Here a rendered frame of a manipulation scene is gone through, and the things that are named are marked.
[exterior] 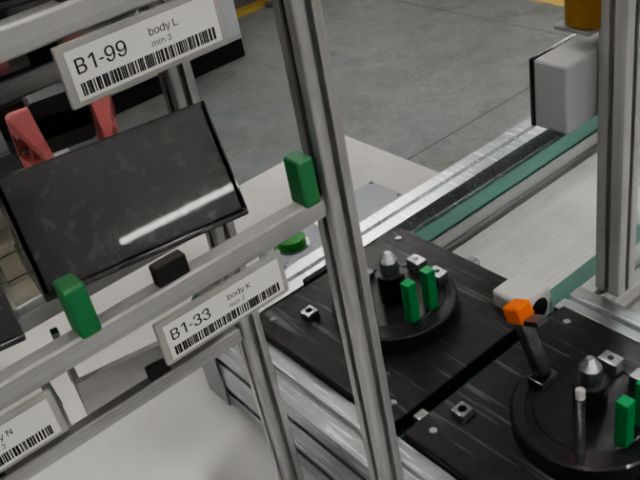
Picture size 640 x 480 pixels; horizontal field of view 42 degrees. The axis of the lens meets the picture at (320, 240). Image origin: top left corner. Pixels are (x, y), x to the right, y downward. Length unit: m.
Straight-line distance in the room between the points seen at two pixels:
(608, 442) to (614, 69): 0.34
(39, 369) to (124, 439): 0.61
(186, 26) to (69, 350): 0.17
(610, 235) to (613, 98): 0.17
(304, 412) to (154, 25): 0.54
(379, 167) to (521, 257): 0.42
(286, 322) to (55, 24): 0.63
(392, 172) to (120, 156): 0.96
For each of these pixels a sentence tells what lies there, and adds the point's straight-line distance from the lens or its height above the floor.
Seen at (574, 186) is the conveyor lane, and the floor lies 0.92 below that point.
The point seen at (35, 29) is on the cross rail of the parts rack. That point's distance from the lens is 0.40.
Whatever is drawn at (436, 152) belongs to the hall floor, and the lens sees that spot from 3.23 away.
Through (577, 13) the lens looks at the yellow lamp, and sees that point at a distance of 0.83.
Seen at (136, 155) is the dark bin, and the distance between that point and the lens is 0.51.
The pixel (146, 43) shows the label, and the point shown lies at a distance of 0.41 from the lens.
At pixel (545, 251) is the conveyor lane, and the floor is 0.92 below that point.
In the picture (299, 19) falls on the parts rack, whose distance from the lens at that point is 0.46.
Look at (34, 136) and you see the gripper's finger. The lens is 0.75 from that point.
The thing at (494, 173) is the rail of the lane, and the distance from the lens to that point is 1.23.
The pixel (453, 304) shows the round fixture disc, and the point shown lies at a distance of 0.92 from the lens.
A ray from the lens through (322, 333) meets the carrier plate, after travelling 0.94.
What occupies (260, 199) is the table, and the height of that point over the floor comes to 0.86.
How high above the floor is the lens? 1.57
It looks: 34 degrees down
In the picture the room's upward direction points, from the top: 12 degrees counter-clockwise
